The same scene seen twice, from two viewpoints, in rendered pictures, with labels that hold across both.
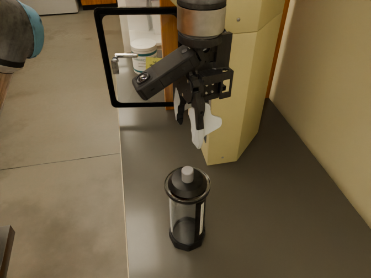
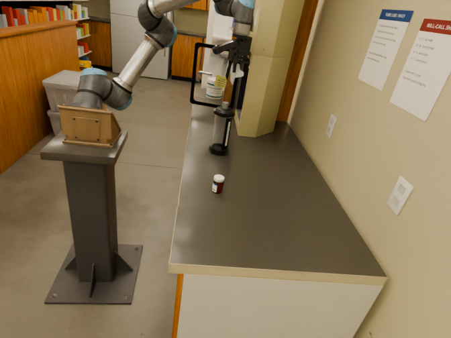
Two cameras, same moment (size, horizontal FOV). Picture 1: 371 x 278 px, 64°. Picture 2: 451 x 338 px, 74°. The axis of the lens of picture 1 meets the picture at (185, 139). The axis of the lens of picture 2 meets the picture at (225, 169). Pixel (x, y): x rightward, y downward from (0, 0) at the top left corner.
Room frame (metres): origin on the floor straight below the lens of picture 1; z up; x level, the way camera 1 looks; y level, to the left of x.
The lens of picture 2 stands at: (-0.96, -0.16, 1.63)
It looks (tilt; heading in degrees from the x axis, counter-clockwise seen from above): 29 degrees down; 4
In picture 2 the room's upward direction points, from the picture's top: 10 degrees clockwise
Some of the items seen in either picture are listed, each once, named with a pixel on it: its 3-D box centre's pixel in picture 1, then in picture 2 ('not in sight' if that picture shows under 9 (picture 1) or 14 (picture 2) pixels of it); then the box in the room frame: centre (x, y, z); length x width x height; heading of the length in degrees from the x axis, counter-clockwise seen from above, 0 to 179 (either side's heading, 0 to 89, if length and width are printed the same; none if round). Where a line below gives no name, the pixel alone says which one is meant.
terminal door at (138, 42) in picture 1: (144, 62); (215, 78); (1.03, 0.16, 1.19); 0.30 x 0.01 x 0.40; 92
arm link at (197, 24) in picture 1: (200, 18); (241, 29); (0.47, -0.02, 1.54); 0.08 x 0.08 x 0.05
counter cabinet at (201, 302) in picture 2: not in sight; (235, 202); (0.73, -0.14, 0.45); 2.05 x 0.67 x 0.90; 12
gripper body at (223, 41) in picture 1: (202, 65); (239, 49); (0.47, -0.03, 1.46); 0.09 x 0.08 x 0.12; 115
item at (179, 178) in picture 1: (187, 179); (225, 108); (0.46, 0.00, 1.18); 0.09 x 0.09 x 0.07
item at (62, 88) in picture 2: not in sight; (74, 92); (2.17, 1.93, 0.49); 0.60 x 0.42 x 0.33; 12
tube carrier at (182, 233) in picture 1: (187, 209); (221, 131); (0.46, 0.00, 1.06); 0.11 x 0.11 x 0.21
